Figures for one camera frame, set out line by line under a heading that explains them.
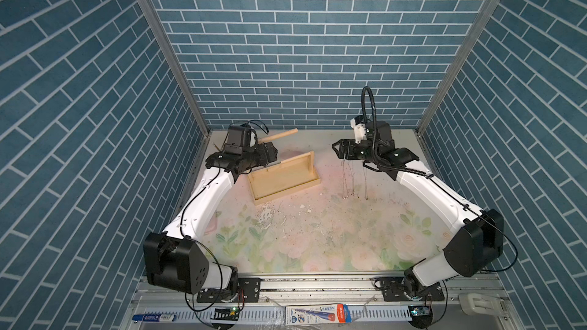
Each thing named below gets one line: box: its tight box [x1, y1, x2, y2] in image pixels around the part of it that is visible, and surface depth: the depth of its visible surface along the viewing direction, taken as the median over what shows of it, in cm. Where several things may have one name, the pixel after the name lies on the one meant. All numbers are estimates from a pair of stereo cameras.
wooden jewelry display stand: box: [247, 128, 322, 206], surface depth 102 cm
